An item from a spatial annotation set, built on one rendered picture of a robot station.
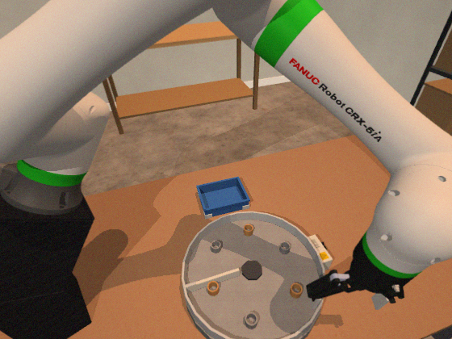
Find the grey metal bushing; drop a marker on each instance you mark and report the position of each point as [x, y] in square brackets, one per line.
[284, 244]
[215, 243]
[250, 326]

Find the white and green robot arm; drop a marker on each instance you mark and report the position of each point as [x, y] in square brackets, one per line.
[52, 61]

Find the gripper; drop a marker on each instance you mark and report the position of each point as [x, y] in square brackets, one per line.
[334, 283]

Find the bronze bushing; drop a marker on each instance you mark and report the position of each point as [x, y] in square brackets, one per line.
[213, 284]
[298, 287]
[250, 227]

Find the blue crate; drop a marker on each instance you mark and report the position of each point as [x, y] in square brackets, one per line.
[221, 197]

